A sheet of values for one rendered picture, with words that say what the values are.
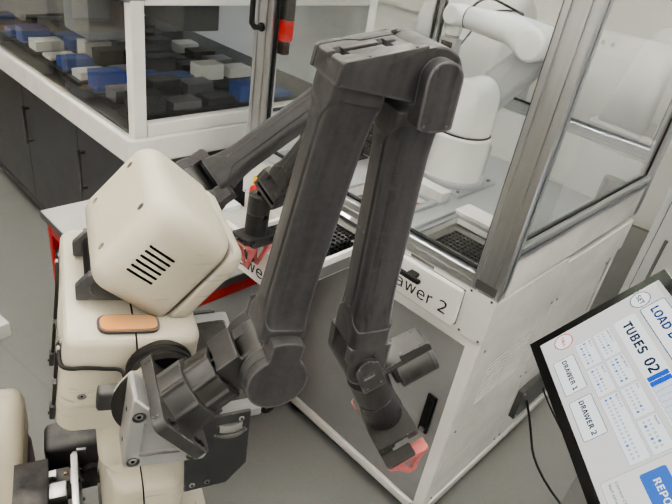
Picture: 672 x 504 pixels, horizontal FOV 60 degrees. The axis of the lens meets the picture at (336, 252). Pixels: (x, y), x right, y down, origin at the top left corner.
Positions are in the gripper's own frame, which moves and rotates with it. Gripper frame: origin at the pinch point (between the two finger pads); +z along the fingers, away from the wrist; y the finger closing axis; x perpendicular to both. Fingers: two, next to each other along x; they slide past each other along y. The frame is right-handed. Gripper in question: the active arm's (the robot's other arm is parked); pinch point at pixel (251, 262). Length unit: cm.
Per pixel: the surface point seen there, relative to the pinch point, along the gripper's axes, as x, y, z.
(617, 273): -38, 280, 70
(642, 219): -25, 364, 57
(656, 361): -90, 13, -22
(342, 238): -5.5, 29.7, -2.4
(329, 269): -10.5, 19.8, 2.5
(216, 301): 15.0, 2.9, 21.8
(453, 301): -43, 32, -1
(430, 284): -35.2, 32.1, -2.1
